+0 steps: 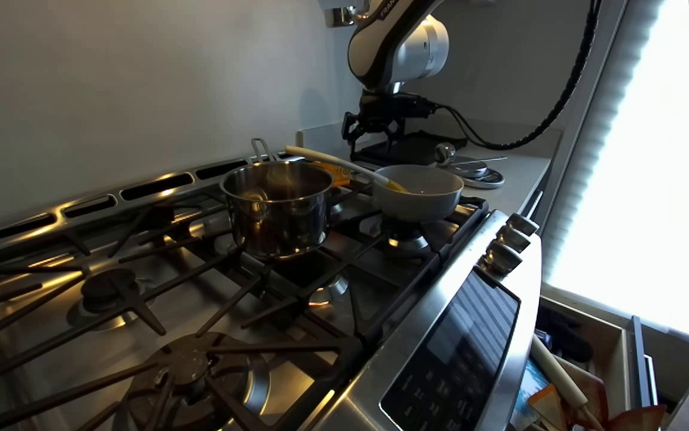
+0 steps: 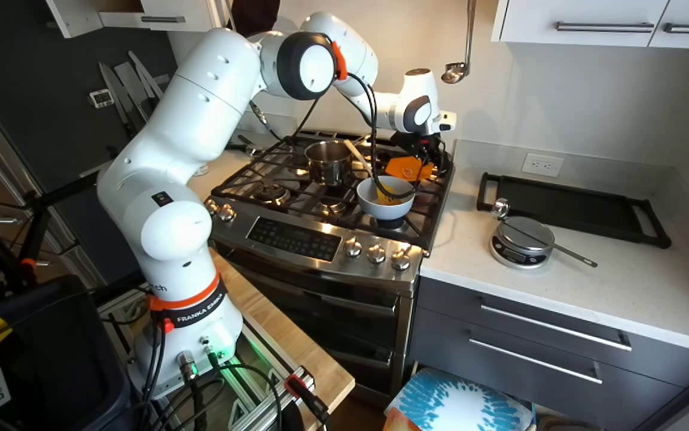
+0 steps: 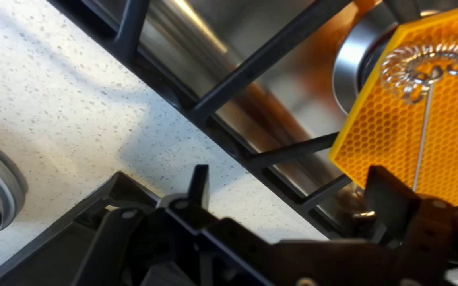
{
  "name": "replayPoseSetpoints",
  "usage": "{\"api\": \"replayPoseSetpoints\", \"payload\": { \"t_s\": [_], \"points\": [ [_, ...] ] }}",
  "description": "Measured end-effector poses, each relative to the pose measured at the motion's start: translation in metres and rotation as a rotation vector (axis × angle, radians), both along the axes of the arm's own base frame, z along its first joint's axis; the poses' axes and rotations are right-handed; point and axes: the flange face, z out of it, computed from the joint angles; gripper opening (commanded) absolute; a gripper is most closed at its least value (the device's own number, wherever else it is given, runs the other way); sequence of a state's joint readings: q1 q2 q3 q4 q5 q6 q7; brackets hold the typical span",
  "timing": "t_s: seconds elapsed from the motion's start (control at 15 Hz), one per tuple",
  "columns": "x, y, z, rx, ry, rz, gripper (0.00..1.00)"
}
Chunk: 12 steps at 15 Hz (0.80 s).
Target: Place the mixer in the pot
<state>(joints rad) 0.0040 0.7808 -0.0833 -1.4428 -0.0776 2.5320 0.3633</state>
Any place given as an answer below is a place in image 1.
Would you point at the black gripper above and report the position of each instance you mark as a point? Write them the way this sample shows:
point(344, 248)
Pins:
point(395, 109)

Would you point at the wooden mixer spoon yellow head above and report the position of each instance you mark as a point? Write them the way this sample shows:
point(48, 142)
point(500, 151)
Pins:
point(335, 161)

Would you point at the stainless steel pot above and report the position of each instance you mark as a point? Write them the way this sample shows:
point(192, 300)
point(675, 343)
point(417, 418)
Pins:
point(280, 212)

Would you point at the black griddle tray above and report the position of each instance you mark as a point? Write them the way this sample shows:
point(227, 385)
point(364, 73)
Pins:
point(431, 146)

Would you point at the silver stove knob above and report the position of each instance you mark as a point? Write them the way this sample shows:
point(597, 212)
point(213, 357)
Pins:
point(526, 223)
point(514, 237)
point(500, 257)

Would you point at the white window blind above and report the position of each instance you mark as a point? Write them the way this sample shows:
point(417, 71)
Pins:
point(599, 134)

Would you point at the stainless steel gas stove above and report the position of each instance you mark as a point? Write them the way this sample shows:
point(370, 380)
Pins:
point(201, 319)

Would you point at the cream cylindrical rod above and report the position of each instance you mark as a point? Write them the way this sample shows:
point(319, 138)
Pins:
point(561, 375)

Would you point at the beige open box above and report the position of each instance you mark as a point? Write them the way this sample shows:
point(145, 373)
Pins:
point(599, 351)

